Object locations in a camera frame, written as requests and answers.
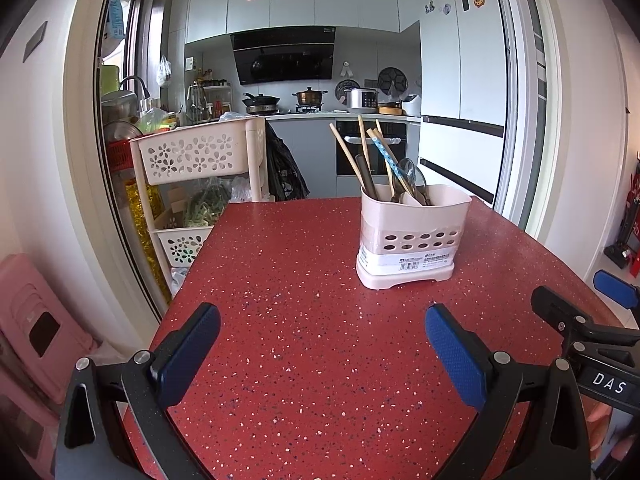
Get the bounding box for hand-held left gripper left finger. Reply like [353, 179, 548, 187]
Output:
[54, 302, 222, 480]

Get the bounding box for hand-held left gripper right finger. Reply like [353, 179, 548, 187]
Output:
[424, 302, 593, 480]

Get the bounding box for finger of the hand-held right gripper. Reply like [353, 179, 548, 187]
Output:
[531, 285, 640, 348]
[592, 269, 640, 310]

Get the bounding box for white plastic utensil holder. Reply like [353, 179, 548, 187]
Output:
[356, 184, 472, 291]

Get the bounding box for plain bamboo chopstick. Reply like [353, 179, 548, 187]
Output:
[357, 115, 373, 176]
[328, 122, 378, 200]
[366, 128, 396, 201]

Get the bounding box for blue patterned chopstick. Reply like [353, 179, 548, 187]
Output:
[372, 131, 418, 198]

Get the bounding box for white dotted bamboo chopstick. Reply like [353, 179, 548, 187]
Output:
[375, 119, 401, 166]

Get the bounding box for person's right hand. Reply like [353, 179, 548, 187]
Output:
[585, 400, 640, 466]

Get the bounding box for red and black appliance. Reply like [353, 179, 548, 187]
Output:
[602, 150, 640, 276]

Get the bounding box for bag of green vegetables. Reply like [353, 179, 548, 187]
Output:
[182, 180, 231, 228]

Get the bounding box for pink plastic stool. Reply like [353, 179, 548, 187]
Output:
[0, 350, 61, 476]
[0, 254, 98, 406]

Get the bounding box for crumpled clear plastic bag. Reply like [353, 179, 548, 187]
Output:
[230, 176, 263, 204]

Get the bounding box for white flower-cutout storage trolley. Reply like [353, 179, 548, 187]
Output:
[130, 116, 273, 283]

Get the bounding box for black hanging bag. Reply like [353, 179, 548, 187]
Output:
[265, 120, 310, 202]

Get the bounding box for red plastic basket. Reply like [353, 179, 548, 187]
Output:
[105, 139, 141, 168]

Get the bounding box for grey lower cabinet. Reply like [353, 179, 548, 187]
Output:
[265, 115, 422, 201]

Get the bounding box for black built-in oven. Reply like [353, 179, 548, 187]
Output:
[335, 119, 408, 177]

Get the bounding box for white refrigerator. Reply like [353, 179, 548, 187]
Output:
[417, 0, 511, 206]

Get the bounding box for metal spice rack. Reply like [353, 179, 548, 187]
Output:
[187, 80, 233, 123]

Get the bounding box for steel basin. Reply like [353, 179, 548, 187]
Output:
[101, 91, 138, 126]

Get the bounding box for black wok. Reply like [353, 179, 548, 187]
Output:
[242, 92, 281, 113]

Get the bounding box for kitchen faucet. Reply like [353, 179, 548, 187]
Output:
[119, 76, 151, 101]

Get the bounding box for silver rice cooker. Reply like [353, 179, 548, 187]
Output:
[345, 87, 378, 113]

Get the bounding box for brass cooking pot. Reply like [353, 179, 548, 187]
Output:
[292, 86, 328, 106]

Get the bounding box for green plastic container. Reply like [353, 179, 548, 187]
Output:
[100, 64, 122, 96]

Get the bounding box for black range hood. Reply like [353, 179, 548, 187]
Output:
[230, 26, 336, 86]

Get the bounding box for blue printed hanging bag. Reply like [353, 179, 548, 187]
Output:
[106, 0, 126, 41]

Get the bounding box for white upper cabinets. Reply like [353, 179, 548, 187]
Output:
[185, 0, 421, 43]

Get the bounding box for white sliding door frame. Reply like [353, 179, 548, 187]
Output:
[65, 0, 566, 321]

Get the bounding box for grey wall plate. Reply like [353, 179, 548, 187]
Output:
[22, 21, 49, 63]

